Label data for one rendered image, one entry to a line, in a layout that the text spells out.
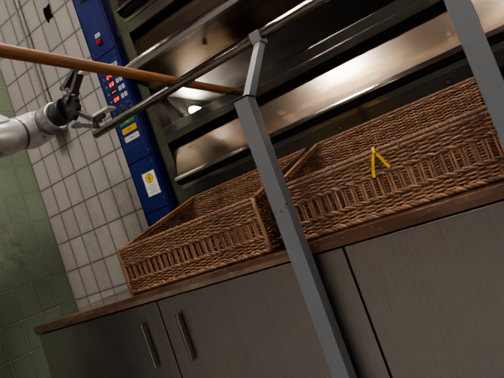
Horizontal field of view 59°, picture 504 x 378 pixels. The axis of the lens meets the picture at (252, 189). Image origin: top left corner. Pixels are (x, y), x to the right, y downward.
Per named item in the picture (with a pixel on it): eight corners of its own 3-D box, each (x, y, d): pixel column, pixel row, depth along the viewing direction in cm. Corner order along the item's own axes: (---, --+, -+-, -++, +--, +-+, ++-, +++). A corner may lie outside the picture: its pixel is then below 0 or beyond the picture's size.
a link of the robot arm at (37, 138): (67, 133, 147) (36, 142, 135) (40, 150, 154) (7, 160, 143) (52, 103, 145) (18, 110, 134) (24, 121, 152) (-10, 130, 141)
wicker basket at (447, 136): (340, 217, 155) (313, 144, 157) (518, 160, 128) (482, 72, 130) (284, 248, 112) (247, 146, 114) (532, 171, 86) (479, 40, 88)
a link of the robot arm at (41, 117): (64, 135, 145) (75, 127, 142) (39, 134, 137) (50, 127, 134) (55, 109, 146) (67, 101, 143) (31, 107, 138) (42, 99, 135)
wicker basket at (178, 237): (214, 259, 184) (192, 196, 186) (336, 219, 156) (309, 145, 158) (127, 297, 142) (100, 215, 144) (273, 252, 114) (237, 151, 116)
